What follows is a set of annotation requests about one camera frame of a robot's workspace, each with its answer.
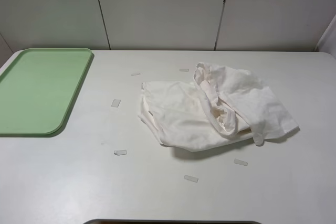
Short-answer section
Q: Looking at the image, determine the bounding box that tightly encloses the clear tape piece lower right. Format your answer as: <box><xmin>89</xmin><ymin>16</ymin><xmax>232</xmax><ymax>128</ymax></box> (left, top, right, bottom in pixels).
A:
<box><xmin>234</xmin><ymin>158</ymin><xmax>248</xmax><ymax>166</ymax></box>

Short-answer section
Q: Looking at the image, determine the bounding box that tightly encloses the white short sleeve shirt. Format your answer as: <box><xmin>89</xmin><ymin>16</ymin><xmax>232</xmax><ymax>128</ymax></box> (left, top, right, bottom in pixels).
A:
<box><xmin>139</xmin><ymin>62</ymin><xmax>299</xmax><ymax>152</ymax></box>

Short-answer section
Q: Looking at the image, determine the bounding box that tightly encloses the clear tape piece lower left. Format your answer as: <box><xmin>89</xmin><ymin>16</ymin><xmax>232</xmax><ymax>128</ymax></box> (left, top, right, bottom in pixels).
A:
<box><xmin>113</xmin><ymin>150</ymin><xmax>127</xmax><ymax>156</ymax></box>

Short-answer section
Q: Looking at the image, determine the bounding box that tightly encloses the green plastic tray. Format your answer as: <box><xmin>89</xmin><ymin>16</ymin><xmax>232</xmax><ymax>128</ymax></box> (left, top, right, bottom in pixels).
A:
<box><xmin>1</xmin><ymin>48</ymin><xmax>93</xmax><ymax>136</ymax></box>

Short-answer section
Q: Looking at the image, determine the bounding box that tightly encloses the clear tape piece bottom middle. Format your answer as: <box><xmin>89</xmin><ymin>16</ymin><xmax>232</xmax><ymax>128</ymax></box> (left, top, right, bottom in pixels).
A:
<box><xmin>184</xmin><ymin>175</ymin><xmax>198</xmax><ymax>183</ymax></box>

